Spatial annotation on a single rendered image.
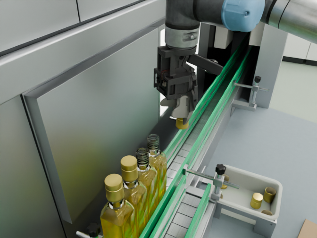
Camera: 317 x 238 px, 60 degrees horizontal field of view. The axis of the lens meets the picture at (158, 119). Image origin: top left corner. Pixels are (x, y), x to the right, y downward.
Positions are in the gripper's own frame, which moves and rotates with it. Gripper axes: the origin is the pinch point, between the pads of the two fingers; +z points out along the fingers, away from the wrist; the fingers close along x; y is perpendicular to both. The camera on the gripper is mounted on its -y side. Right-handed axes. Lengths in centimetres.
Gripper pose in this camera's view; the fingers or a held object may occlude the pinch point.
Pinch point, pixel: (182, 115)
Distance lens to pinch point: 74.4
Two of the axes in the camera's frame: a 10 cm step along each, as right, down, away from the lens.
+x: 4.7, 5.1, -7.2
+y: -8.8, 2.6, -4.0
